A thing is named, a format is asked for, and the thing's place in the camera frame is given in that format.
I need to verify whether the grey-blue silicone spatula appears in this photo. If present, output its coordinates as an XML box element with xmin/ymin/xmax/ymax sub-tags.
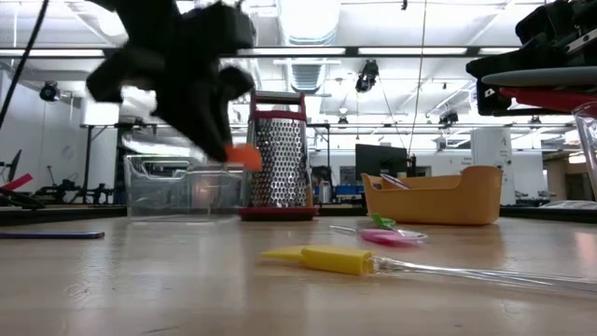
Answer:
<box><xmin>480</xmin><ymin>65</ymin><xmax>597</xmax><ymax>88</ymax></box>

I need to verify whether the orange spatula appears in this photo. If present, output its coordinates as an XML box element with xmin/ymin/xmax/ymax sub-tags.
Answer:
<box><xmin>222</xmin><ymin>143</ymin><xmax>264</xmax><ymax>174</ymax></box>

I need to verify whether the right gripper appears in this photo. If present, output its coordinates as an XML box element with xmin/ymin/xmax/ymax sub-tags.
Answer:
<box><xmin>465</xmin><ymin>0</ymin><xmax>597</xmax><ymax>80</ymax></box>

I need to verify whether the red steel box grater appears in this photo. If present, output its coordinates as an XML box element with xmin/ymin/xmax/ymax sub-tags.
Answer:
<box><xmin>238</xmin><ymin>90</ymin><xmax>320</xmax><ymax>222</ymax></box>

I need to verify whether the red spatula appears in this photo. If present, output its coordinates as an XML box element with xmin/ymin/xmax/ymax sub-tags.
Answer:
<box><xmin>499</xmin><ymin>87</ymin><xmax>597</xmax><ymax>114</ymax></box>

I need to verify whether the white cabinet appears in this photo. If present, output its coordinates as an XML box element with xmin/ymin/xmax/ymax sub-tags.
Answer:
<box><xmin>469</xmin><ymin>127</ymin><xmax>515</xmax><ymax>206</ymax></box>

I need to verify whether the clear plastic bin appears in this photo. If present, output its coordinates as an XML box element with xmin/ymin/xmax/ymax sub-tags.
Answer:
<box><xmin>571</xmin><ymin>101</ymin><xmax>597</xmax><ymax>200</ymax></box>
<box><xmin>122</xmin><ymin>153</ymin><xmax>247</xmax><ymax>223</ymax></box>

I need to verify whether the black computer monitor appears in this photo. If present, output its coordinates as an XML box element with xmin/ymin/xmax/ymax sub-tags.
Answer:
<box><xmin>354</xmin><ymin>143</ymin><xmax>410</xmax><ymax>182</ymax></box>

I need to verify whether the black ceiling spotlight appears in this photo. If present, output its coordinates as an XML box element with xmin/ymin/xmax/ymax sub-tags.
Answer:
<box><xmin>38</xmin><ymin>80</ymin><xmax>62</xmax><ymax>104</ymax></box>
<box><xmin>437</xmin><ymin>109</ymin><xmax>461</xmax><ymax>127</ymax></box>
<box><xmin>354</xmin><ymin>59</ymin><xmax>381</xmax><ymax>94</ymax></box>

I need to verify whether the hanging black cable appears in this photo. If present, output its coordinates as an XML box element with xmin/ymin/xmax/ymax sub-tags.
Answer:
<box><xmin>0</xmin><ymin>0</ymin><xmax>50</xmax><ymax>130</ymax></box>

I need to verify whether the pink spatula clear handle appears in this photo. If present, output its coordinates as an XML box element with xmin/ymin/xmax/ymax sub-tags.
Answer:
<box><xmin>327</xmin><ymin>224</ymin><xmax>430</xmax><ymax>246</ymax></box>

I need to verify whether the white hanging box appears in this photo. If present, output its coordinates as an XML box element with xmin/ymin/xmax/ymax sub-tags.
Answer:
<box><xmin>80</xmin><ymin>99</ymin><xmax>121</xmax><ymax>127</ymax></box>

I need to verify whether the black background machinery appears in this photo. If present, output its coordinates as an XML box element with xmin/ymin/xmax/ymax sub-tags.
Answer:
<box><xmin>33</xmin><ymin>163</ymin><xmax>117</xmax><ymax>205</ymax></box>

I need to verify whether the iridescent metal utensil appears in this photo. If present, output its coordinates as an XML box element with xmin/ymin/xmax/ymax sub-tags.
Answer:
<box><xmin>379</xmin><ymin>173</ymin><xmax>412</xmax><ymax>191</ymax></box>

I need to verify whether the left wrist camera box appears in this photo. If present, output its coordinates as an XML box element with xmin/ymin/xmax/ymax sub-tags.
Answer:
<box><xmin>186</xmin><ymin>0</ymin><xmax>257</xmax><ymax>55</ymax></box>

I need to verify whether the clear plastic bag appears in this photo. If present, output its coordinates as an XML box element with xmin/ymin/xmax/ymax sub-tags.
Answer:
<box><xmin>540</xmin><ymin>199</ymin><xmax>597</xmax><ymax>210</ymax></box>

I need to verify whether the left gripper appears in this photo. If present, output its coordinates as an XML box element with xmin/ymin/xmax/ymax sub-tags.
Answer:
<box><xmin>85</xmin><ymin>0</ymin><xmax>257</xmax><ymax>163</ymax></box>

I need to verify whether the orange plastic bin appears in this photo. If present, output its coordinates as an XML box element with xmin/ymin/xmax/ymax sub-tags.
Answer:
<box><xmin>360</xmin><ymin>164</ymin><xmax>505</xmax><ymax>227</ymax></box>

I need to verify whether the yellow spatula clear handle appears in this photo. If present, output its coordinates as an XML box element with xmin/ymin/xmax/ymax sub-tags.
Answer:
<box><xmin>259</xmin><ymin>245</ymin><xmax>597</xmax><ymax>294</ymax></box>

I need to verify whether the red and black equipment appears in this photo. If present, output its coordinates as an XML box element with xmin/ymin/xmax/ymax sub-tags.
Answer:
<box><xmin>0</xmin><ymin>173</ymin><xmax>47</xmax><ymax>210</ymax></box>

